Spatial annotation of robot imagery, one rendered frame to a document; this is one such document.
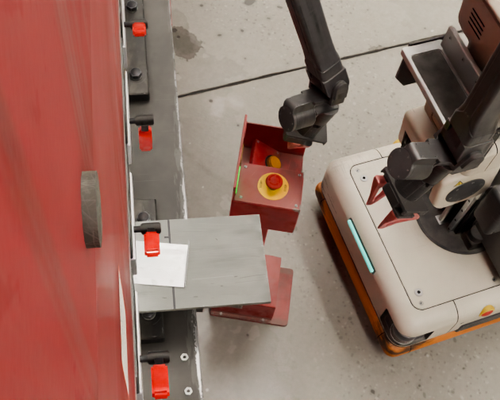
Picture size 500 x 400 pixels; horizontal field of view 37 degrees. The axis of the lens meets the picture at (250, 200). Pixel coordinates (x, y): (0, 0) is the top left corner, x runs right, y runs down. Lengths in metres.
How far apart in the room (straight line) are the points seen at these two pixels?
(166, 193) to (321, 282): 1.02
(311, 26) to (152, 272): 0.55
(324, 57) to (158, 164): 0.43
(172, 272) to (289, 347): 1.08
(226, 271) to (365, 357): 1.13
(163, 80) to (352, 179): 0.84
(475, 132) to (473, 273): 1.10
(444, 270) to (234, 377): 0.71
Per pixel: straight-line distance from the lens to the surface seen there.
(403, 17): 3.23
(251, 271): 1.41
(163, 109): 1.73
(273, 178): 1.72
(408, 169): 1.33
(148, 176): 1.64
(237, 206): 1.74
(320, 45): 1.51
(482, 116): 1.27
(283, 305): 2.46
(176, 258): 1.41
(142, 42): 1.81
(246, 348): 2.41
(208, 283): 1.39
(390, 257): 2.29
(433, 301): 2.28
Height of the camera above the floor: 2.29
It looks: 61 degrees down
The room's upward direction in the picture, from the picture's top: 11 degrees clockwise
